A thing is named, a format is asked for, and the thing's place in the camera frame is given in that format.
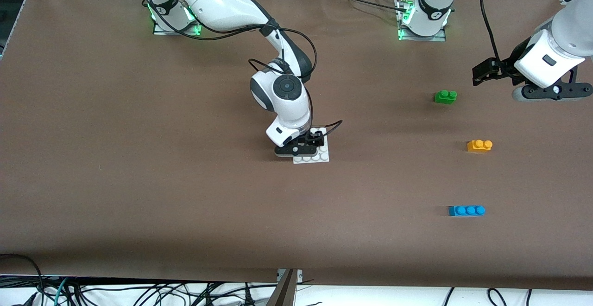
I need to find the white studded base plate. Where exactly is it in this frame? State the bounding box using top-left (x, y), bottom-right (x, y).
top-left (293, 127), bottom-right (330, 164)

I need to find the blue toy block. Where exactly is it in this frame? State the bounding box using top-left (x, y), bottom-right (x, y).
top-left (448, 205), bottom-right (486, 217)

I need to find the brown table cover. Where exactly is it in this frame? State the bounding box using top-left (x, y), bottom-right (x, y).
top-left (0, 0), bottom-right (593, 293)

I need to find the metal table frame beam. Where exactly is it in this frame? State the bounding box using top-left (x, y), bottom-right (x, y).
top-left (266, 269), bottom-right (304, 306)

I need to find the teal cable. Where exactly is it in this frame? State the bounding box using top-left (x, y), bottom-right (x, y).
top-left (53, 277), bottom-right (69, 306)

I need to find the black looped cable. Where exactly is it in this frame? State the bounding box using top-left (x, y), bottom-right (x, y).
top-left (0, 253), bottom-right (44, 306)

